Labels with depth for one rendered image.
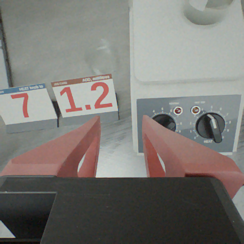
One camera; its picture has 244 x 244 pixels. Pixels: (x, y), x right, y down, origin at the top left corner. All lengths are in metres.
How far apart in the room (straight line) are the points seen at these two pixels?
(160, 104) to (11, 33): 0.32
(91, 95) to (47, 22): 0.19
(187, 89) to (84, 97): 0.14
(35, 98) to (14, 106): 0.04
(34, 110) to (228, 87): 0.27
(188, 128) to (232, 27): 0.12
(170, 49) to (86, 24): 0.20
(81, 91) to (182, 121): 0.15
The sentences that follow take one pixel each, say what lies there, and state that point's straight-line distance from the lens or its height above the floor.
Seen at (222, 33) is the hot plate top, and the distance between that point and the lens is 0.23.
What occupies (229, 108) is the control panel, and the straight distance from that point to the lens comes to 0.23.
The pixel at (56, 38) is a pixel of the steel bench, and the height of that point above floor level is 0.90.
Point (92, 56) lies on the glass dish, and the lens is 0.32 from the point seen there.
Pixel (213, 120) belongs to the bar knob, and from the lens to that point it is 0.21.
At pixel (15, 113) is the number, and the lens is 0.32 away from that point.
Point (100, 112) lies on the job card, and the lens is 0.27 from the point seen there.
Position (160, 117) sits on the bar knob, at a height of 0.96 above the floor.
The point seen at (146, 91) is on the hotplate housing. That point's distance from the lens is 0.21.
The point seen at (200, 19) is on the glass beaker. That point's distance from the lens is 0.22.
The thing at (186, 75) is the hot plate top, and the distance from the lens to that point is 0.20.
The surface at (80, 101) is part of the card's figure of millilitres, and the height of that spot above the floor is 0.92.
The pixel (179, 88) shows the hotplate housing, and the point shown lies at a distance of 0.21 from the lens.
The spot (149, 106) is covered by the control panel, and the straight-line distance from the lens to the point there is 0.21.
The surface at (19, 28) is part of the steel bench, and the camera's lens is 0.42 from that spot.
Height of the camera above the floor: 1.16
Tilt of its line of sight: 77 degrees down
